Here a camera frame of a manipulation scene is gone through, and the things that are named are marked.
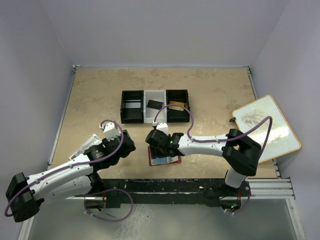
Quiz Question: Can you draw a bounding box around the black white three-compartment tray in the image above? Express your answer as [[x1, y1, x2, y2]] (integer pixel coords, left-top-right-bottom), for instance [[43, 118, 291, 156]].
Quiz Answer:
[[120, 89, 190, 124]]

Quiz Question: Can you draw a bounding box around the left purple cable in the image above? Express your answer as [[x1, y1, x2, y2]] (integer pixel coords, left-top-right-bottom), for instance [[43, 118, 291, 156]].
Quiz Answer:
[[3, 119, 135, 222]]

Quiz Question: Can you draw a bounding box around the small printed plastic packet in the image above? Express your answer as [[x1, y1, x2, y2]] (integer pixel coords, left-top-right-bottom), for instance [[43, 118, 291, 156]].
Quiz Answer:
[[68, 134, 102, 160]]

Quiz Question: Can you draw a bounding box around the gold card in tray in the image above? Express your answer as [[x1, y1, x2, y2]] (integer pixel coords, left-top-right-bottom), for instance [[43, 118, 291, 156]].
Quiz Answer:
[[168, 100, 185, 112]]

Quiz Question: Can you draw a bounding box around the red leather card holder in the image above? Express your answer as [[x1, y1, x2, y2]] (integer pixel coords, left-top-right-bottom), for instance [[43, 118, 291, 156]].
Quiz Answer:
[[147, 146, 182, 167]]

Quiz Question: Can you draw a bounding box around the black card in tray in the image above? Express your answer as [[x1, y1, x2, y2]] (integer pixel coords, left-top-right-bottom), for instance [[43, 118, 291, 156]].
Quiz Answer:
[[146, 99, 164, 110]]

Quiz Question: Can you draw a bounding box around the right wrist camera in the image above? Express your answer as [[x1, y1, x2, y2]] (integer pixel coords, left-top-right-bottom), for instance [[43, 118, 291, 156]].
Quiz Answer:
[[152, 121, 169, 135]]

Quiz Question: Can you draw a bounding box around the white card in tray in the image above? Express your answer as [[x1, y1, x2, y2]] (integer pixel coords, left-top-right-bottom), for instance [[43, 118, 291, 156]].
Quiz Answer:
[[124, 99, 141, 109]]

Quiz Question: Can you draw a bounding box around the purple cable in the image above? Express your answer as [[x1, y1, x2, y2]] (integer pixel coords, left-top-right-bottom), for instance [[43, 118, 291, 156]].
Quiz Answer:
[[152, 104, 273, 216], [3, 119, 135, 222]]

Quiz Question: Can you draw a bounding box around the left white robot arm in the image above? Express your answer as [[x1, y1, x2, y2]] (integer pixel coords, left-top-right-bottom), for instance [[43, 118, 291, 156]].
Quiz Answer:
[[4, 130, 136, 223]]

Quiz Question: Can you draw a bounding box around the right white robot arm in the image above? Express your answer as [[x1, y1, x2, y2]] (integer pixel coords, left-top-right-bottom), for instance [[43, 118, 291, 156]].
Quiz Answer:
[[145, 128, 262, 196]]

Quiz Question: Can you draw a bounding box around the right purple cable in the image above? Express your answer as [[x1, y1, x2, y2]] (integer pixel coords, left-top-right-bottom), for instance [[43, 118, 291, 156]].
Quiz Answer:
[[152, 104, 273, 216]]

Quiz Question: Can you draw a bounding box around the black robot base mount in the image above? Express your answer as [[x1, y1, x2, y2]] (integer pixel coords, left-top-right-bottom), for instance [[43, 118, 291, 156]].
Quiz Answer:
[[80, 173, 251, 209]]

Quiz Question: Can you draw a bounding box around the wooden framed whiteboard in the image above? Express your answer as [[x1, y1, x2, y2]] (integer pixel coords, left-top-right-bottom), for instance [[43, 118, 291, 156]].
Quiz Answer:
[[232, 95, 301, 163]]

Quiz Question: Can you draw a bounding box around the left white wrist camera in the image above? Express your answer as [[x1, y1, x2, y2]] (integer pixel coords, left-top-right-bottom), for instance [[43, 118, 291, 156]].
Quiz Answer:
[[99, 119, 121, 141]]

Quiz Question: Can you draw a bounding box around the aluminium frame rail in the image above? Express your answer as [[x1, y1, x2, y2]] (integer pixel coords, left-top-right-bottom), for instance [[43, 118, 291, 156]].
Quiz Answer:
[[18, 178, 306, 240]]

